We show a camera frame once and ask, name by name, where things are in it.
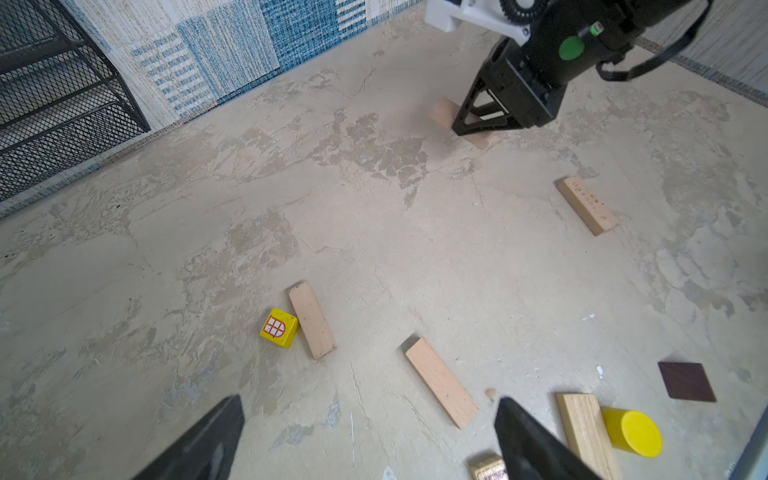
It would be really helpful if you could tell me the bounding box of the plain wood block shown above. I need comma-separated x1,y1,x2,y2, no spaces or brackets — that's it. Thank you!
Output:
405,338,479,429
288,282,336,360
429,97,495,150

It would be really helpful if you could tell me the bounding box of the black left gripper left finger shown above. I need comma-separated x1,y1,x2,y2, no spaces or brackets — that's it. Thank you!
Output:
134,394,245,480

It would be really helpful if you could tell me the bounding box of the yellow window toy cube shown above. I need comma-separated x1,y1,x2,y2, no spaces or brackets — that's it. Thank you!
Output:
259,308,299,349

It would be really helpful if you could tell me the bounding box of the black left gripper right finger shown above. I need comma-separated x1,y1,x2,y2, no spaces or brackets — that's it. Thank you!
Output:
494,396,599,480

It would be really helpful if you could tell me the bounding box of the patterned wood block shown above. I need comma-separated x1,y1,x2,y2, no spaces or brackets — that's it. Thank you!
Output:
469,454,509,480

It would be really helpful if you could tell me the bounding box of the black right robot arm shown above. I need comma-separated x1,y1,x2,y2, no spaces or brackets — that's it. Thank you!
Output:
452,0,713,136

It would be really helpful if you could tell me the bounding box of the black wire shelf rack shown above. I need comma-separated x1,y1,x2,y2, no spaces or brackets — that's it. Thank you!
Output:
1,0,150,200

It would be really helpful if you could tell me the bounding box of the dark brown square block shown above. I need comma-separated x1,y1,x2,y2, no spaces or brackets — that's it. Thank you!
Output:
658,361,717,403

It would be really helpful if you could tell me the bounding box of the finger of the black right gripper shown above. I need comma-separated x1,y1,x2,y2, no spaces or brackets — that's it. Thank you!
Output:
454,76,504,123
452,116,521,136

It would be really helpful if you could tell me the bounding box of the light wood block near cylinder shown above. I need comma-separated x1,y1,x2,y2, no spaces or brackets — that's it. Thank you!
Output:
555,393,623,480

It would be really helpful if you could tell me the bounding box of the engraved wood block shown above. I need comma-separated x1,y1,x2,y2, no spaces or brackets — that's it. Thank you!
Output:
555,177,619,236

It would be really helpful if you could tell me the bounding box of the yellow cylinder block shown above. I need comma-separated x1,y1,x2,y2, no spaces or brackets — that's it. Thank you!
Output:
601,407,663,458

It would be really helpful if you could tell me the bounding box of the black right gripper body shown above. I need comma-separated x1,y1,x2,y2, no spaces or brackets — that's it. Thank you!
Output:
476,17,606,130

